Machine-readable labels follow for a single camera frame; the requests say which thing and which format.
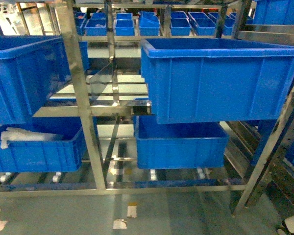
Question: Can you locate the blue bin lower centre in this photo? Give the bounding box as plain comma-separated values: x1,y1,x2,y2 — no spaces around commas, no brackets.
134,116,229,169

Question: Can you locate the blue bin lower left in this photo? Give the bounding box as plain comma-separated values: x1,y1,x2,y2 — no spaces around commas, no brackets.
0,117,87,172

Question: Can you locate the large blue bin upper left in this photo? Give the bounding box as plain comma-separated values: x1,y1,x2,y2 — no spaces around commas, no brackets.
0,35,89,125

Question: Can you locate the stainless steel rack frame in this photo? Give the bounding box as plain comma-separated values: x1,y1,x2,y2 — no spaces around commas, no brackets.
0,0,294,214

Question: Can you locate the large blue bin upper right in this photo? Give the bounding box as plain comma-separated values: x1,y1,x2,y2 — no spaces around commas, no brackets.
141,38,294,124

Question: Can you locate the large blue bin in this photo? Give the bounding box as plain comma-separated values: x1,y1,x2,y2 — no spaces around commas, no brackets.
141,38,294,124
0,35,89,125

